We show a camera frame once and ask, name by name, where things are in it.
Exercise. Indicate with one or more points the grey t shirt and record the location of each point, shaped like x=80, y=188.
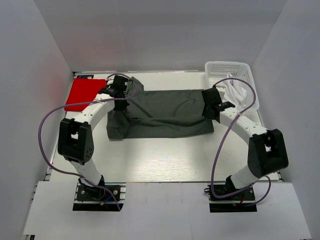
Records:
x=159, y=114

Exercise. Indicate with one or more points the white plastic basket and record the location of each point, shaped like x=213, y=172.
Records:
x=243, y=78

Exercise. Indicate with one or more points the white t shirt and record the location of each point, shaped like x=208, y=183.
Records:
x=234, y=92

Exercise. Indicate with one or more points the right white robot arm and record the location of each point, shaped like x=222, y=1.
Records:
x=266, y=148

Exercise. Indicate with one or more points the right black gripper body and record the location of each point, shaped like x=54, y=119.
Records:
x=206, y=113

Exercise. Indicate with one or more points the blue label sticker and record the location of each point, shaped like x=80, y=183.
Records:
x=85, y=76

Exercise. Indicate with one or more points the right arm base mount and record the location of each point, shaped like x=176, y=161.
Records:
x=243, y=202

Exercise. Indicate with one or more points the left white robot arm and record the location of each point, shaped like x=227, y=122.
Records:
x=75, y=138

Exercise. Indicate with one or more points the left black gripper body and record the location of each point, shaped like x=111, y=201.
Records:
x=120, y=106

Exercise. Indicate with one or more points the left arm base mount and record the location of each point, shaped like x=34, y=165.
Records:
x=86, y=200

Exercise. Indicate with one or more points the red folded t shirt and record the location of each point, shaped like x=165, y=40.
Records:
x=84, y=90

